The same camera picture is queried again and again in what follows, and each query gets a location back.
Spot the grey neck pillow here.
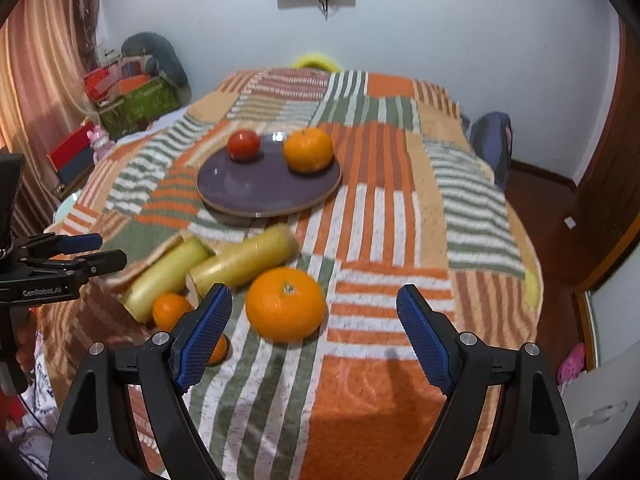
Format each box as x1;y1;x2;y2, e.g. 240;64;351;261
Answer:
122;32;189;89

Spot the blue backpack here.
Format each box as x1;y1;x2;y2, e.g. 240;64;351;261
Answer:
469;112;513;191

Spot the red tomato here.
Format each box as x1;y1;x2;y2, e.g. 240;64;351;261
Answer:
227;129;260;162

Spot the yellow sugarcane piece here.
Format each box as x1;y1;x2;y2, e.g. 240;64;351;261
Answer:
186;223;299;298

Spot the patchwork striped blanket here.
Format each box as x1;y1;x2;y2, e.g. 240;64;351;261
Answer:
39;68;541;479

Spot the wooden door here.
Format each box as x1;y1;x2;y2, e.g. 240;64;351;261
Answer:
575;24;639;286

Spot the light green bowl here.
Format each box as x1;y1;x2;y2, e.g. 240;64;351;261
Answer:
53;192;80;223

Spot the large orange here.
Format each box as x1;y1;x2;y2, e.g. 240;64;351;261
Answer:
245;266;326;344
282;128;334;174

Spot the small tangerine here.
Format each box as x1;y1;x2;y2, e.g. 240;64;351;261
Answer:
208;334;229;366
152;292;193;332

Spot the striped brown curtain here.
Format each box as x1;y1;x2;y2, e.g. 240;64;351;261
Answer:
0;0;109;201

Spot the red gift box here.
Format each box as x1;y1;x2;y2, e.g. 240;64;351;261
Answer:
48;120;94;185

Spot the green sugarcane piece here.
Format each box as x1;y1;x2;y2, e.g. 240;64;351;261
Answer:
120;236;212;323

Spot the pink rabbit toy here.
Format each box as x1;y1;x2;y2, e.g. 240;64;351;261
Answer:
87;126;115;164

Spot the green patterned box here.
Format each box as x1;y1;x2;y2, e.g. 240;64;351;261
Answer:
98;77;180;141

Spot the purple ceramic plate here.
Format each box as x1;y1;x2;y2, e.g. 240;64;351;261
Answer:
196;132;342;219

